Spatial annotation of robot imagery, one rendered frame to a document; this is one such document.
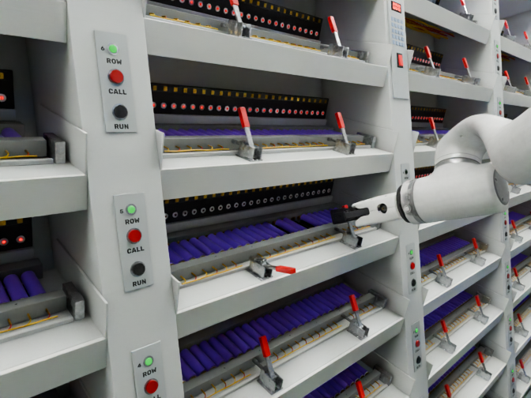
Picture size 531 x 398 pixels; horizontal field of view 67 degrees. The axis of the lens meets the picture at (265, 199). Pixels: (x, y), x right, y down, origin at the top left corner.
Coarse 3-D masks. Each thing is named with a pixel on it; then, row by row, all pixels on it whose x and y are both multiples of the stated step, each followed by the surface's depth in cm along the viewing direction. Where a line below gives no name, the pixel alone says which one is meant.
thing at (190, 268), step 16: (336, 224) 90; (352, 224) 94; (272, 240) 77; (288, 240) 79; (304, 240) 83; (208, 256) 67; (224, 256) 68; (240, 256) 70; (272, 256) 74; (176, 272) 61; (192, 272) 63
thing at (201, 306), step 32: (192, 224) 76; (384, 224) 98; (320, 256) 79; (352, 256) 83; (384, 256) 94; (192, 288) 61; (224, 288) 63; (256, 288) 65; (288, 288) 71; (192, 320) 58; (224, 320) 62
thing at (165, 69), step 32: (288, 0) 99; (416, 32) 144; (0, 64) 58; (160, 64) 76; (192, 64) 80; (320, 96) 107; (416, 96) 143; (32, 128) 61; (32, 224) 61; (64, 384) 64
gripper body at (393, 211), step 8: (400, 192) 74; (368, 200) 77; (376, 200) 76; (384, 200) 74; (392, 200) 74; (400, 200) 74; (360, 208) 79; (376, 208) 75; (384, 208) 75; (392, 208) 73; (400, 208) 73; (360, 216) 80; (368, 216) 77; (376, 216) 76; (384, 216) 75; (392, 216) 74; (400, 216) 74; (360, 224) 78; (368, 224) 78
